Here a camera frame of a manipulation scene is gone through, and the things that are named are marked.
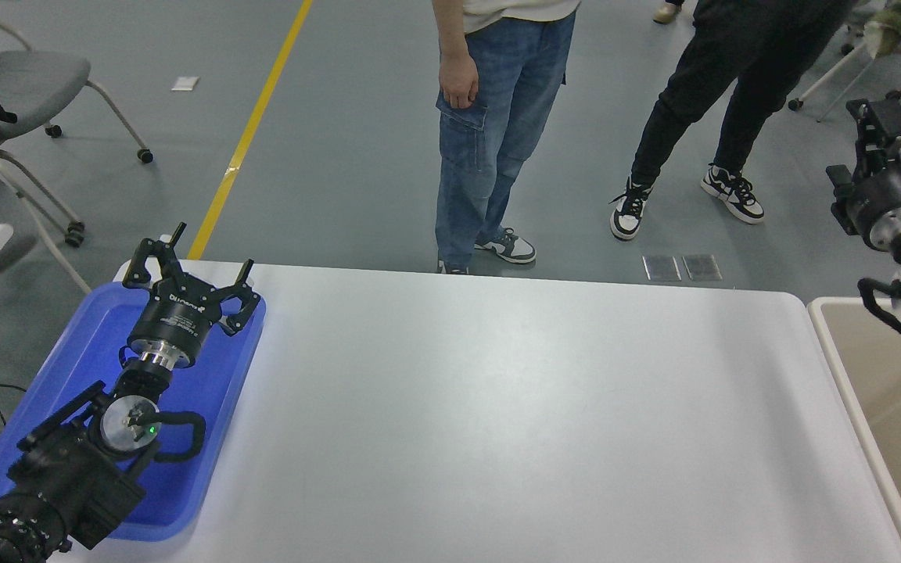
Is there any metal floor plate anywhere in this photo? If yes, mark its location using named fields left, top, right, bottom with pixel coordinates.
left=641, top=255, right=681, bottom=282
left=681, top=254, right=723, bottom=282

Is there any blue plastic tray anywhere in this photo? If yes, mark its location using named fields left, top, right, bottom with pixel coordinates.
left=0, top=281, right=267, bottom=542

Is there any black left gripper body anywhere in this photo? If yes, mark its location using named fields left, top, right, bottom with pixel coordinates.
left=127, top=278, right=221, bottom=369

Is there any grey wheeled office chair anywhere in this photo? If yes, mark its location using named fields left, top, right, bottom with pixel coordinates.
left=0, top=0, right=154, bottom=165

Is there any large pale bin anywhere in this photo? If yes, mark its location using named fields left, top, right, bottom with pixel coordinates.
left=808, top=296, right=901, bottom=563

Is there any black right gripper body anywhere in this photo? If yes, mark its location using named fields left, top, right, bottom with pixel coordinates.
left=832, top=166, right=901, bottom=240

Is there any white-legged wheeled chair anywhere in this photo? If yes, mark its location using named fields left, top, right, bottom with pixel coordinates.
left=788, top=31, right=889, bottom=112

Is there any person's right hand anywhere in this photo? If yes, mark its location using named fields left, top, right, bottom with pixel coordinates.
left=439, top=55, right=481, bottom=111

